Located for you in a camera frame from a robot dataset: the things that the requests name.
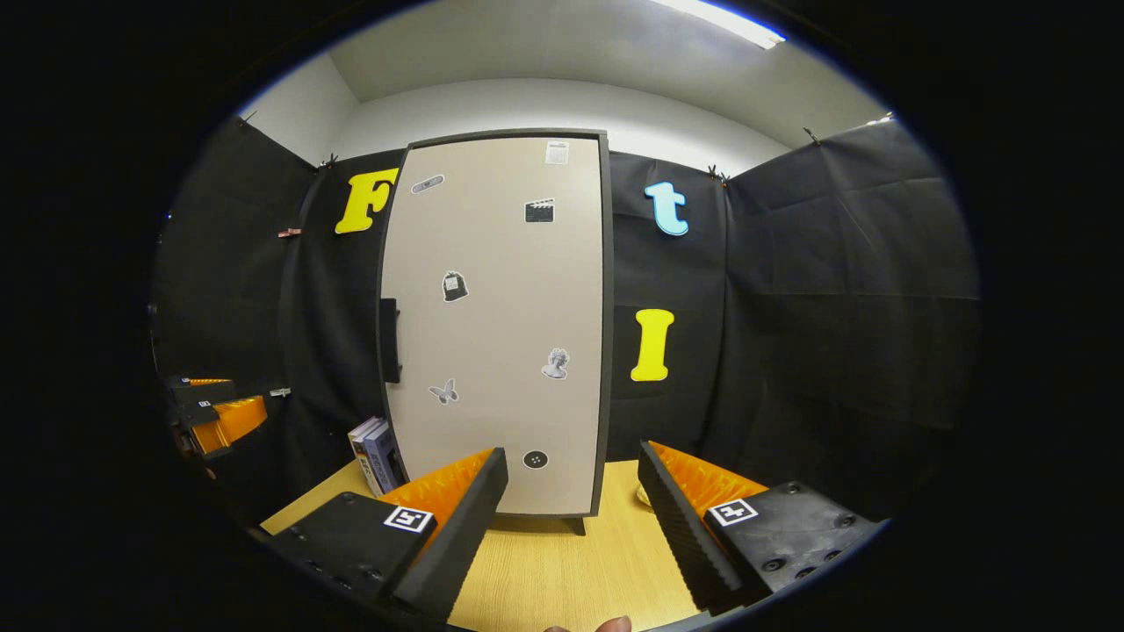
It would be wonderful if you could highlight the black door handle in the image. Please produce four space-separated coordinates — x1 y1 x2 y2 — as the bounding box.
379 298 403 384

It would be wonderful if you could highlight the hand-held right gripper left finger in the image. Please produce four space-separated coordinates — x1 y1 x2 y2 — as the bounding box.
263 448 510 622

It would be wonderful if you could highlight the dark grey cabinet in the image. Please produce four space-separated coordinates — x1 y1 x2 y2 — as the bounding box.
375 129 614 536

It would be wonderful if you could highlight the beige cabinet door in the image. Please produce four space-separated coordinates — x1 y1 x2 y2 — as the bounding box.
379 136 605 516

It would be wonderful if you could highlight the purple book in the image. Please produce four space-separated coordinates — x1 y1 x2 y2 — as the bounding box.
365 420 407 494

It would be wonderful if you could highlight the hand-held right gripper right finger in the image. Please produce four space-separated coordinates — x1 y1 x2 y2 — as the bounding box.
638 442 883 615

